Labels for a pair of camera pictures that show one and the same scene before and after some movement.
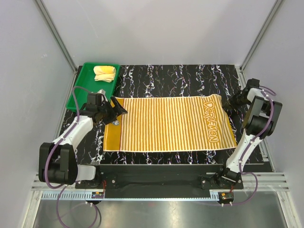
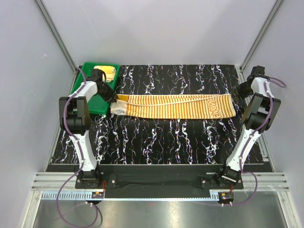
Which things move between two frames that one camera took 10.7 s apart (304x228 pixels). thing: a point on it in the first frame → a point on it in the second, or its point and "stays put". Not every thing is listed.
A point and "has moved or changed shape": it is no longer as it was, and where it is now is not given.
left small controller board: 97,194 stays put
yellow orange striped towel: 186,122 has moved or changed shape
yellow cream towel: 105,73 stays put
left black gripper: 115,111 → 110,94
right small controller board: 225,197 stays put
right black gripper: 228,105 → 238,90
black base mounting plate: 164,180 stays put
